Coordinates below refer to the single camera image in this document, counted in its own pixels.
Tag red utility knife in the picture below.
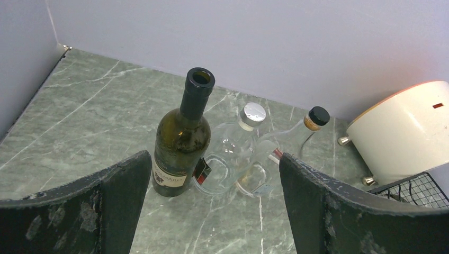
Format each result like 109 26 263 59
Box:
273 149 283 159

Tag white marker pen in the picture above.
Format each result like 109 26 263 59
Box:
268 155 280 165

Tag black wire wine rack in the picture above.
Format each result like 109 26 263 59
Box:
369 173 448 210

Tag cream cylindrical appliance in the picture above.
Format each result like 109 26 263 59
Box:
338 80 448 185

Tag black capped clear bottle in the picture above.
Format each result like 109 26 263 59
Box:
236 106 330 197

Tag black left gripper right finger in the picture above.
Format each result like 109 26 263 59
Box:
279 153 448 253

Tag dark wine bottle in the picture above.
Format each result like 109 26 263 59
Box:
152 67 215 197

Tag silver capped clear bottle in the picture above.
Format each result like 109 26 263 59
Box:
193 102 266 195

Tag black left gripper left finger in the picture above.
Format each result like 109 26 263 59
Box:
1 150 152 253

